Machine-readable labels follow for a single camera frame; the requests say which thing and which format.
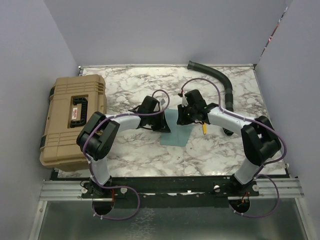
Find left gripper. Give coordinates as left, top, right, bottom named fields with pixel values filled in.
left=147, top=109, right=170, bottom=132

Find yellow utility knife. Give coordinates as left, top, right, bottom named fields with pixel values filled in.
left=202, top=122, right=207, bottom=135

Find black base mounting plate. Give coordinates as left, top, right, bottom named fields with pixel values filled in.
left=81, top=176, right=259, bottom=208

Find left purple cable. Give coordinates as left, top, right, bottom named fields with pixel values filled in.
left=83, top=89, right=171, bottom=187

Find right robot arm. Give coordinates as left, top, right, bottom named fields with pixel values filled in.
left=177, top=89, right=282, bottom=196

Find black corrugated hose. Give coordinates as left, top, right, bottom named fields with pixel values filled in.
left=186, top=59, right=237, bottom=137

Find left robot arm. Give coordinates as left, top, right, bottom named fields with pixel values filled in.
left=76, top=96, right=171, bottom=198

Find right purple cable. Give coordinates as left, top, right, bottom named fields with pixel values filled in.
left=180, top=78, right=288, bottom=180

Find aluminium frame rail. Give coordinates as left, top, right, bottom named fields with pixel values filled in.
left=39, top=178, right=305, bottom=202

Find purple cable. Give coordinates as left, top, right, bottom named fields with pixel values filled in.
left=83, top=89, right=171, bottom=187
left=180, top=78, right=288, bottom=180

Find tan plastic tool case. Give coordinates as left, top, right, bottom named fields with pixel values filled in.
left=39, top=74, right=107, bottom=172

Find teal envelope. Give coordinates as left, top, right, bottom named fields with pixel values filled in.
left=160, top=109, right=193, bottom=147

